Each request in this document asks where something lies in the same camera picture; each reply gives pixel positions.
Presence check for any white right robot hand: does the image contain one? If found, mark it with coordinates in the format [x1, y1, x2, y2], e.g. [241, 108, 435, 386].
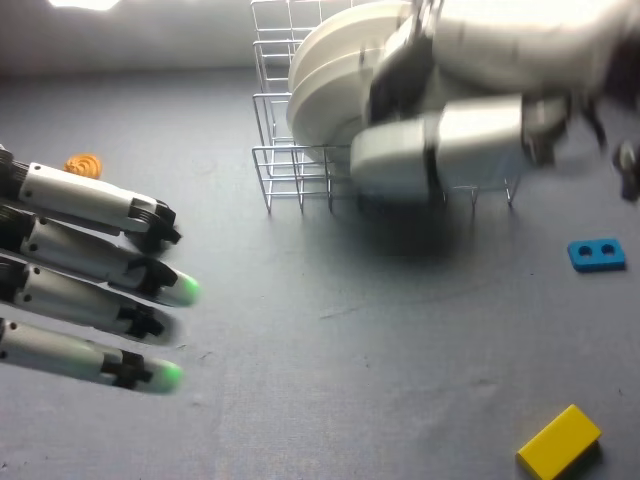
[349, 0, 619, 204]

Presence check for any blue block with two holes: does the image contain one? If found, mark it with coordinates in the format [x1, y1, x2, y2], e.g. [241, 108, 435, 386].
[566, 237, 628, 274]

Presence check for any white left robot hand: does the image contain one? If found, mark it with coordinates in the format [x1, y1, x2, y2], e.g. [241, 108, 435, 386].
[0, 144, 202, 397]

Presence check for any white plate with black rim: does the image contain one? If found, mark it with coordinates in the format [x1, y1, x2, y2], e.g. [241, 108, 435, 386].
[287, 0, 419, 101]
[286, 47, 521, 166]

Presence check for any yellow rectangular block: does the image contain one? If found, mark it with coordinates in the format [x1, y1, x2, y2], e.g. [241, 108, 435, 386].
[515, 403, 604, 480]

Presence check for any orange swirl cookie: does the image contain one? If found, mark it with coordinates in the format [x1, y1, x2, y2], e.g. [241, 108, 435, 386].
[63, 153, 104, 180]

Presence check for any silver wire plate rack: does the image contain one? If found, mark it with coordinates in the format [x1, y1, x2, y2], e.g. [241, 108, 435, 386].
[249, 0, 521, 215]

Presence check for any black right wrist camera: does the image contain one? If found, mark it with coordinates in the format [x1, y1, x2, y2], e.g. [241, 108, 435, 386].
[612, 139, 640, 202]

